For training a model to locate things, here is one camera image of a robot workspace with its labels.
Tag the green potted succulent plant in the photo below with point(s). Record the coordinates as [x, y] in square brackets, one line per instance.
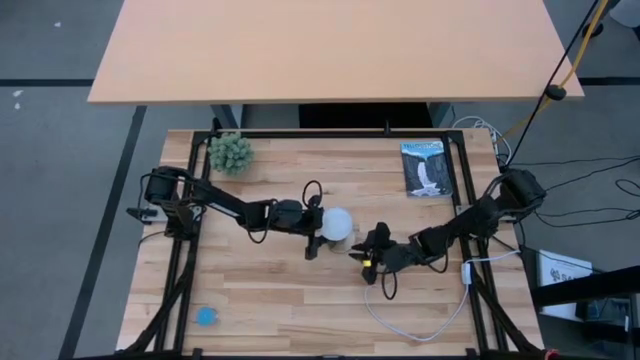
[230, 152]

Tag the black equipment cart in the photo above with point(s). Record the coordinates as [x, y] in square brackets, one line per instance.
[590, 285]

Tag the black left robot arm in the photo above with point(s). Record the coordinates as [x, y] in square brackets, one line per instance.
[162, 185]

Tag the black aluminium table frame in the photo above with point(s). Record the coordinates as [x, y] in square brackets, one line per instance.
[325, 134]

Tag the blue round disc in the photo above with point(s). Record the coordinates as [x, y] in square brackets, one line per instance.
[207, 316]

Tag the Yellowstone waterfall book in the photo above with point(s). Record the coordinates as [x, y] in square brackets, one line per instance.
[425, 170]

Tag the white flood lightbulb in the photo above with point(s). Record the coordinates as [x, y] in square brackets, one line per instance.
[336, 223]

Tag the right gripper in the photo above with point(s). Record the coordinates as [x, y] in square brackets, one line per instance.
[395, 257]

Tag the beige wooden desk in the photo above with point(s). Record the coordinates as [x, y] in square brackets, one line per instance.
[325, 50]

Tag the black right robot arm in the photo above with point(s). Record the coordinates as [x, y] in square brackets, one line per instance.
[522, 192]

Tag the black under-desk panel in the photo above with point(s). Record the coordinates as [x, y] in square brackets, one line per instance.
[365, 116]

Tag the brass lamp socket base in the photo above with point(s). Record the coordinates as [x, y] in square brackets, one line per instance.
[350, 245]

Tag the white round object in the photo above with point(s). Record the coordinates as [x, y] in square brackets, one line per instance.
[627, 12]

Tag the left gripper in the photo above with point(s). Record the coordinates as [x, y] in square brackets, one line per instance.
[295, 217]

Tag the white printed sign box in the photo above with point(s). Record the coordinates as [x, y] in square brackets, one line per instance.
[565, 270]

